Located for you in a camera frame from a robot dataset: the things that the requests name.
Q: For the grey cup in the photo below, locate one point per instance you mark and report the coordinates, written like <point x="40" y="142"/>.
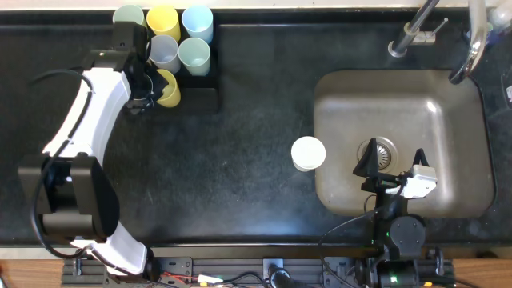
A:
<point x="165" y="52"/>

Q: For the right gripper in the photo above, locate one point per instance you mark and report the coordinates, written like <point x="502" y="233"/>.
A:
<point x="380" y="182"/>

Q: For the black tray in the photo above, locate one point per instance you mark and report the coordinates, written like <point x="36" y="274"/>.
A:
<point x="200" y="96"/>

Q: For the yellow cup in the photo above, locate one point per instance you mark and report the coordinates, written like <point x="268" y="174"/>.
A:
<point x="162" y="20"/>
<point x="173" y="94"/>

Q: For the steel tap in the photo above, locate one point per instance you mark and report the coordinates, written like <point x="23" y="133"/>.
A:
<point x="412" y="30"/>

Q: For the white cup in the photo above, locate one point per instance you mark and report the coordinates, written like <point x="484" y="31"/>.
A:
<point x="308" y="153"/>

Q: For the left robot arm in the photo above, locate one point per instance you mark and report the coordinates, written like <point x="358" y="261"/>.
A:
<point x="100" y="104"/>

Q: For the green cup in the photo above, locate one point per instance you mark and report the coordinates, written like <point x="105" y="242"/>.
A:
<point x="194" y="54"/>
<point x="128" y="15"/>

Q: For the mounting rail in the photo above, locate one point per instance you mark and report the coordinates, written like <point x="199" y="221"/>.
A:
<point x="240" y="270"/>

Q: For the steel sink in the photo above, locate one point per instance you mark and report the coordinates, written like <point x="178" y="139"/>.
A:
<point x="440" y="120"/>

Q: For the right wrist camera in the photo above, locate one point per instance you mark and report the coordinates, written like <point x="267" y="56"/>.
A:
<point x="418" y="182"/>

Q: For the blue cup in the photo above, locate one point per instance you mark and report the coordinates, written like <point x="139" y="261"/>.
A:
<point x="197" y="22"/>

